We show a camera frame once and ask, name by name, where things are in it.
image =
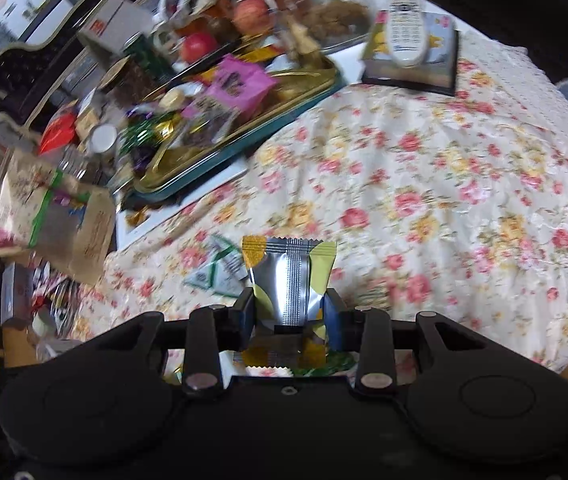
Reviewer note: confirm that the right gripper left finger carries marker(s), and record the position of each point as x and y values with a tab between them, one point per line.
242	320

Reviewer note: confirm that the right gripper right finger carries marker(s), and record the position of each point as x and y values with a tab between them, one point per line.
337	321

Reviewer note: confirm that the silver yellow-green snack packet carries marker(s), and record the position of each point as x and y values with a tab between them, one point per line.
289	278

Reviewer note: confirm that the gold tin tray with snacks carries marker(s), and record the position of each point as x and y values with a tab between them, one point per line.
207	133

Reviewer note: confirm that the green foil candy wrapper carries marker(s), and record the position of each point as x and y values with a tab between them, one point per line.
335	363

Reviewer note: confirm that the white green triangular packet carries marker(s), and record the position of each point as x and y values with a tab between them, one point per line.
223	272

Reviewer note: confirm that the floral tablecloth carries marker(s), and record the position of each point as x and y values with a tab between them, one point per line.
458	205

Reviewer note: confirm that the white jar lid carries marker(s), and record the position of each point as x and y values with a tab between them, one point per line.
102	139

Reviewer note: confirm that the kraft paper cereal bag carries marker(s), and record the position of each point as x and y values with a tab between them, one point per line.
54	216

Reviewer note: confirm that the pink snack bag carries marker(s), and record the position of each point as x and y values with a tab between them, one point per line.
240	85

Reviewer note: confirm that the orange red snack bag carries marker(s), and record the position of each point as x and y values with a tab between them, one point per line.
59	132

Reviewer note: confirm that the yellow cartoon tissue box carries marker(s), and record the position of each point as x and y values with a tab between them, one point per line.
438	71

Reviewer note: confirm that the red apple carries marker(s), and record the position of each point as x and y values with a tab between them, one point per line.
196	46

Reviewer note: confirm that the white remote control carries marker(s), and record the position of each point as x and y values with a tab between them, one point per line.
406	33

